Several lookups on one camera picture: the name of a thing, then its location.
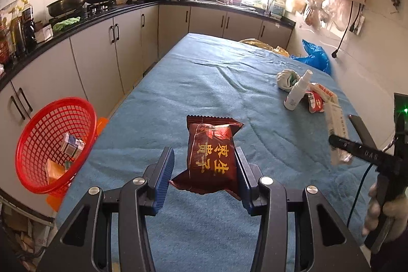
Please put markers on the person's right forearm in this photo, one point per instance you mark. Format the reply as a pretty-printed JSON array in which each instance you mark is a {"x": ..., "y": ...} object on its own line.
[{"x": 395, "y": 253}]

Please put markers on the red plastic mesh basket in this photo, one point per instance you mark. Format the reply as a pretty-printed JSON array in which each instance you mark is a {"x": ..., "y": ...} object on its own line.
[{"x": 41, "y": 131}]

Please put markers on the dark red snack packet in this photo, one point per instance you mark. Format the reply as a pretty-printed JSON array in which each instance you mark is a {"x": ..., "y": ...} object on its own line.
[{"x": 210, "y": 151}]

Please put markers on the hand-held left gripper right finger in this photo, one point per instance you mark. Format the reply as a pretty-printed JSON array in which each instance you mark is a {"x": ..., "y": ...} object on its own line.
[{"x": 247, "y": 198}]

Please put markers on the orange stool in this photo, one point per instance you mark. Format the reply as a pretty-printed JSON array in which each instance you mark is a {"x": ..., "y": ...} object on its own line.
[{"x": 102, "y": 125}]

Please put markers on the person's right hand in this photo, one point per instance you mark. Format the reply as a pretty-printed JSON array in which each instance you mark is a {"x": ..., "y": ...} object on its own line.
[{"x": 371, "y": 211}]

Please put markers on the yellow plastic bag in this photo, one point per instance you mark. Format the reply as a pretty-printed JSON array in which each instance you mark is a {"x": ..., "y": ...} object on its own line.
[{"x": 261, "y": 44}]

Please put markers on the blue blanket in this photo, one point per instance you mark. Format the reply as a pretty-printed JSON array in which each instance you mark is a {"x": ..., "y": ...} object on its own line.
[{"x": 207, "y": 84}]

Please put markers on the green cloth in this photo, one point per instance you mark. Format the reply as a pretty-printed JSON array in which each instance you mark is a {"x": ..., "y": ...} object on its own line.
[{"x": 65, "y": 23}]

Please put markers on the red white wrapper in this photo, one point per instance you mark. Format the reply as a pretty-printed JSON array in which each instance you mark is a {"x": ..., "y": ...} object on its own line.
[{"x": 315, "y": 101}]

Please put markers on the black kitchen countertop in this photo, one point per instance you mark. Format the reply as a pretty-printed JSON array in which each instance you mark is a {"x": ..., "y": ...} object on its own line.
[{"x": 32, "y": 57}]

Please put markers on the gas stove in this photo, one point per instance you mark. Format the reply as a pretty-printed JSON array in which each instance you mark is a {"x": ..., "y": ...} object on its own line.
[{"x": 98, "y": 8}]

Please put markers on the black frying pan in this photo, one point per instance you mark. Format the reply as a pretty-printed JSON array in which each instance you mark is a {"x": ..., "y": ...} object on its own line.
[{"x": 65, "y": 4}]

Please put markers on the teal plastic container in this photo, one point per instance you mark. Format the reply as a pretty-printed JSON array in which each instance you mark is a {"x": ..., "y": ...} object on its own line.
[{"x": 279, "y": 9}]

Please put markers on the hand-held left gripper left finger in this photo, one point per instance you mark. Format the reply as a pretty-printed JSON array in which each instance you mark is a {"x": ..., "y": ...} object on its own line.
[{"x": 164, "y": 182}]

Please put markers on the dark soy sauce bottle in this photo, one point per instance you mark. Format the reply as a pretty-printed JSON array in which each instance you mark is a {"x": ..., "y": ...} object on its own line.
[
  {"x": 28, "y": 26},
  {"x": 16, "y": 33}
]

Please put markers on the long clear biscuit packet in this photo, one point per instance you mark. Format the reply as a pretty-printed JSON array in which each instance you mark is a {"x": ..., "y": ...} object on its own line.
[{"x": 338, "y": 125}]

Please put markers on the clear hanging plastic bags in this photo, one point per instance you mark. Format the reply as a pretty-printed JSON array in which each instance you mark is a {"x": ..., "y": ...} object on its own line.
[{"x": 334, "y": 10}]

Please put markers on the grey kitchen base cabinets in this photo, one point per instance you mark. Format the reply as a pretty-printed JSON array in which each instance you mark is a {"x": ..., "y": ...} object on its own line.
[{"x": 95, "y": 61}]

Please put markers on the white spray bottle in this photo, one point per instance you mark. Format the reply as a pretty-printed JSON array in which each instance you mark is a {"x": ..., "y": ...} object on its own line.
[{"x": 295, "y": 93}]

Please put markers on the blue plastic bag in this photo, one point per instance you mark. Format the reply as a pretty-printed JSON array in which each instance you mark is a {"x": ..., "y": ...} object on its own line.
[{"x": 315, "y": 55}]

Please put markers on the small white box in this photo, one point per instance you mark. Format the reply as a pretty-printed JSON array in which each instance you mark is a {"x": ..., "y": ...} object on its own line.
[{"x": 44, "y": 34}]

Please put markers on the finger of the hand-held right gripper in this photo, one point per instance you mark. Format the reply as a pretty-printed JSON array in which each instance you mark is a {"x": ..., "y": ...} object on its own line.
[{"x": 353, "y": 147}]

